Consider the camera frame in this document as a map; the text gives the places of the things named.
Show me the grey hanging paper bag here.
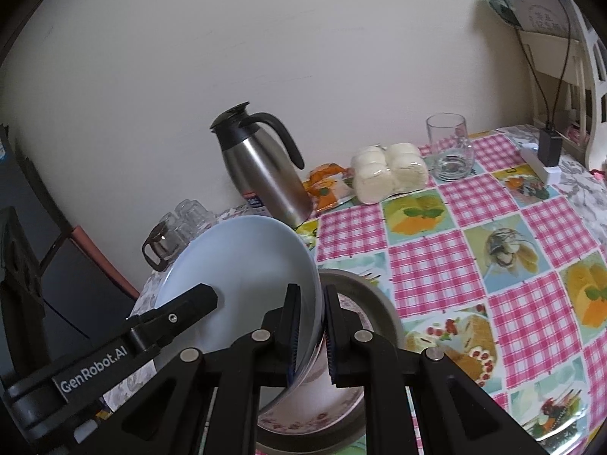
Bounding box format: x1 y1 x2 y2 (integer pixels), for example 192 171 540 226
486 0 582 34

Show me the stainless steel basin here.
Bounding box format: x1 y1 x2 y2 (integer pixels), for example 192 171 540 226
256 268 405 453

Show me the bag of steamed buns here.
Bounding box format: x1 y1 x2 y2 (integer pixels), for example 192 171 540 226
350 142 430 204

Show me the salmon pink board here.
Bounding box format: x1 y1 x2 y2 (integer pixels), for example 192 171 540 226
71 225 143 297

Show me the white square bowl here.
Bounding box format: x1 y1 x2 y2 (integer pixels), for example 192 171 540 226
156 215 326 408

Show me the black charger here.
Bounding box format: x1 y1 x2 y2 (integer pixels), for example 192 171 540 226
538 123 563 168

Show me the dark cabinet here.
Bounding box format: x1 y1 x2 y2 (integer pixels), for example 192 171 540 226
0 123 143 356

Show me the clear drinking glass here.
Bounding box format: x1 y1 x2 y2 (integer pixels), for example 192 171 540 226
187 204 216 242
175 198 202 228

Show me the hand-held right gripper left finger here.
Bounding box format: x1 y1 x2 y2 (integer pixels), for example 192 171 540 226
121 283 304 455

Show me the clear glass mug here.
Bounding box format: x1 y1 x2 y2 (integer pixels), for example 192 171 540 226
425 113 476 182

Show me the orange snack packet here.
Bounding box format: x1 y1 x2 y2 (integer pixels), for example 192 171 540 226
303 162 356 212

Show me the black cable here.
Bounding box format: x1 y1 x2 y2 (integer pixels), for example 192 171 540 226
517 28 572 129

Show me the grey floral cloth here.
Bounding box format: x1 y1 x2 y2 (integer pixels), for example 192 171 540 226
560 152 607 247
102 270 164 413

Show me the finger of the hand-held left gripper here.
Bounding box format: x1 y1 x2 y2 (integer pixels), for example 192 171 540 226
127 283 219 349
0 207 46 389

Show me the white chair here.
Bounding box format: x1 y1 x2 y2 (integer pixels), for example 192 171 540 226
514 5 607 171

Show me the stainless steel thermos jug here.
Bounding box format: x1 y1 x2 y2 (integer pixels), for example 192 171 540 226
209 101 315 228

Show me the glass teapot brown handle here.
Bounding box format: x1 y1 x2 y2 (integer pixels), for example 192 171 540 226
142 220 188 273

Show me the pink checked tablecloth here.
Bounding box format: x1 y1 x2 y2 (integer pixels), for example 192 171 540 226
294 123 607 455

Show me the white power strip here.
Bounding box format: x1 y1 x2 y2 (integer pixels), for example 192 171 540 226
519 144 563 185

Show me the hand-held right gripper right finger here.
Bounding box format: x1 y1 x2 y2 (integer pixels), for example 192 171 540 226
324 284 551 455

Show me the round floral rim plate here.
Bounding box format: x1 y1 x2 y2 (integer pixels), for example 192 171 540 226
258 291 375 437

